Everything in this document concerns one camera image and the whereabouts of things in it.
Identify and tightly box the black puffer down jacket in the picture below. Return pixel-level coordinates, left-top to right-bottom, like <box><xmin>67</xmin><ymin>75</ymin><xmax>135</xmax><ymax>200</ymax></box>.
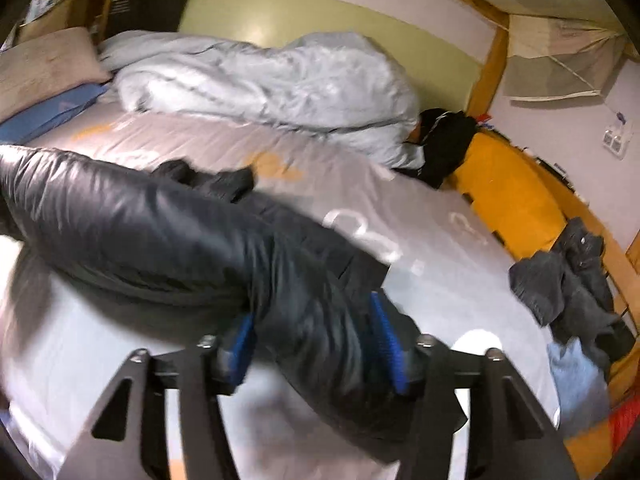
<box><xmin>1</xmin><ymin>145</ymin><xmax>410</xmax><ymax>462</ymax></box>

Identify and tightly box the dark grey clothes pile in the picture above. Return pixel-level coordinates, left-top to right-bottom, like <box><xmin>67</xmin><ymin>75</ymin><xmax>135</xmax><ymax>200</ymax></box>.
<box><xmin>509</xmin><ymin>217</ymin><xmax>634</xmax><ymax>375</ymax></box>

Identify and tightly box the light blue cloth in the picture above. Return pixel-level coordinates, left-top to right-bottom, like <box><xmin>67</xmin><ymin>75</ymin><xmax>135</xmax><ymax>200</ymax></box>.
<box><xmin>547</xmin><ymin>338</ymin><xmax>610</xmax><ymax>439</ymax></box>

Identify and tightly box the orange body pillow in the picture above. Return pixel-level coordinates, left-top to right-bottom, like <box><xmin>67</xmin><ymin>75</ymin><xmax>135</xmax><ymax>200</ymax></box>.
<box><xmin>452</xmin><ymin>133</ymin><xmax>566</xmax><ymax>260</ymax></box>

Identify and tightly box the black garment by headboard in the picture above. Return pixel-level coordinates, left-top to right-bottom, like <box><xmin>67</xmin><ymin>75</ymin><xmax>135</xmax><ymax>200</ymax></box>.
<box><xmin>396</xmin><ymin>108</ymin><xmax>477</xmax><ymax>190</ymax></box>

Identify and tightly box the light grey rumpled duvet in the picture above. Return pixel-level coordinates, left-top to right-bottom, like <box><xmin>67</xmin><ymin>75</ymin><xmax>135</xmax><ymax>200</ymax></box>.
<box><xmin>99</xmin><ymin>30</ymin><xmax>424</xmax><ymax>170</ymax></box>

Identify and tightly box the blue pillow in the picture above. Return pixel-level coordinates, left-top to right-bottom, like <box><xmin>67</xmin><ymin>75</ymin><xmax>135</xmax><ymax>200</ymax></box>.
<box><xmin>0</xmin><ymin>84</ymin><xmax>107</xmax><ymax>145</ymax></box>

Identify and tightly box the checked hanging curtain cloth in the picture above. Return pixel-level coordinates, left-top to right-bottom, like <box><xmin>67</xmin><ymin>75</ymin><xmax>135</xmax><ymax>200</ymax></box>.
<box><xmin>503</xmin><ymin>15</ymin><xmax>628</xmax><ymax>102</ymax></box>

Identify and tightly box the beige pink pillow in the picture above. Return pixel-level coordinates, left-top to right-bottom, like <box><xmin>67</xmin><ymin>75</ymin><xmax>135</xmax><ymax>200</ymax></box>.
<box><xmin>0</xmin><ymin>27</ymin><xmax>112</xmax><ymax>122</ymax></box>

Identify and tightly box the wooden bed frame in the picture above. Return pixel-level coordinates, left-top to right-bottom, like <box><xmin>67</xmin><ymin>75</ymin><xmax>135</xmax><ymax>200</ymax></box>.
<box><xmin>460</xmin><ymin>0</ymin><xmax>639</xmax><ymax>479</ymax></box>

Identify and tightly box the white wall socket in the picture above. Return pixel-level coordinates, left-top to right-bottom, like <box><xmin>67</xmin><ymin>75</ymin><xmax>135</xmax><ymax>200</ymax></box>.
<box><xmin>602</xmin><ymin>125</ymin><xmax>632</xmax><ymax>159</ymax></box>

